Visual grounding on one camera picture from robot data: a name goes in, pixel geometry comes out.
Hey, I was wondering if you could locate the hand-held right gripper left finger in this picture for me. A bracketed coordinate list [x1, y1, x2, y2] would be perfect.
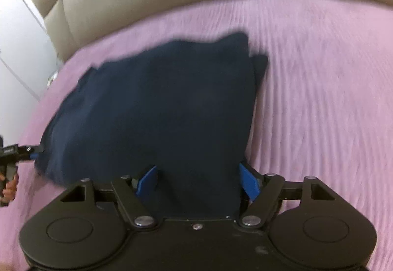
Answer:
[60, 165, 158, 228]

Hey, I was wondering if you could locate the pink quilted bedspread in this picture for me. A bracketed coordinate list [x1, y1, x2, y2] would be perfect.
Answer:
[0, 0, 393, 271]

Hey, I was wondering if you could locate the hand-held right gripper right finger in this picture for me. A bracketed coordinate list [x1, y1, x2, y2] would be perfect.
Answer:
[238, 163, 337, 228]

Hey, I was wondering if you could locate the navy white-striped hooded jacket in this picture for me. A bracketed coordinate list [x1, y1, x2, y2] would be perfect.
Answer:
[34, 31, 269, 220]

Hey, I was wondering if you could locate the white wardrobe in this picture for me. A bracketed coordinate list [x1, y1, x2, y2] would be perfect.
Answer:
[0, 0, 63, 102]

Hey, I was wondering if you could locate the person's left hand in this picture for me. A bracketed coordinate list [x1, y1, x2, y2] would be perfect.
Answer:
[4, 173, 19, 200]

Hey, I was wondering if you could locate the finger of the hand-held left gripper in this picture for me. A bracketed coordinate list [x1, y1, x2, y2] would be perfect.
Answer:
[18, 144, 44, 163]

